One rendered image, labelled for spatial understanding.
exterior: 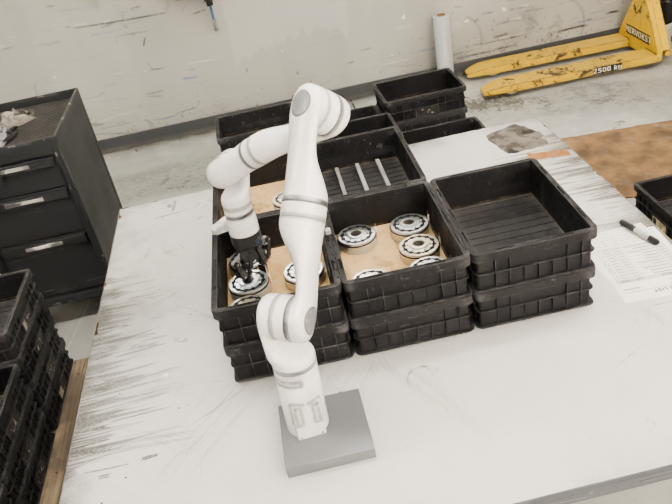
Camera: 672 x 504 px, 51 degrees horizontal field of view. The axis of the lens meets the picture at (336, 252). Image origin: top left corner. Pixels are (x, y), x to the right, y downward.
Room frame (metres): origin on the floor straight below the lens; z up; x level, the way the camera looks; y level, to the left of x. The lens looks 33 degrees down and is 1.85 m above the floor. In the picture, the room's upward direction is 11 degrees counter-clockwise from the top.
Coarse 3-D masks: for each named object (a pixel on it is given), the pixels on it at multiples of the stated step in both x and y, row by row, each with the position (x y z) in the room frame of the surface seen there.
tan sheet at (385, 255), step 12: (384, 228) 1.66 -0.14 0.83; (384, 240) 1.60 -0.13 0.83; (372, 252) 1.56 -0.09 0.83; (384, 252) 1.55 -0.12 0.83; (396, 252) 1.53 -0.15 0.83; (348, 264) 1.52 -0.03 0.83; (360, 264) 1.51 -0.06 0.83; (372, 264) 1.50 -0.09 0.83; (384, 264) 1.49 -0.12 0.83; (396, 264) 1.48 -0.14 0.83; (348, 276) 1.47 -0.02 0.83
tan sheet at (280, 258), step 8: (272, 248) 1.67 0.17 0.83; (280, 248) 1.66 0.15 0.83; (272, 256) 1.63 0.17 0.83; (280, 256) 1.62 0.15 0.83; (288, 256) 1.62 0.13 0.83; (272, 264) 1.59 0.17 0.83; (280, 264) 1.59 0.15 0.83; (288, 264) 1.58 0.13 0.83; (272, 272) 1.55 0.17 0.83; (280, 272) 1.55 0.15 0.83; (272, 280) 1.52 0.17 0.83; (280, 280) 1.51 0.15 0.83; (328, 280) 1.47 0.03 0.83; (272, 288) 1.48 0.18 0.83; (280, 288) 1.48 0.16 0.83
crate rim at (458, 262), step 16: (368, 192) 1.70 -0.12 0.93; (384, 192) 1.69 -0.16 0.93; (432, 192) 1.63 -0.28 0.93; (448, 224) 1.46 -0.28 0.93; (336, 240) 1.49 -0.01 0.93; (336, 256) 1.42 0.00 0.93; (464, 256) 1.31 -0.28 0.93; (384, 272) 1.31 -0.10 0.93; (400, 272) 1.30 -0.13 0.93; (416, 272) 1.30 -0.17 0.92; (432, 272) 1.30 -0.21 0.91; (352, 288) 1.30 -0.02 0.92
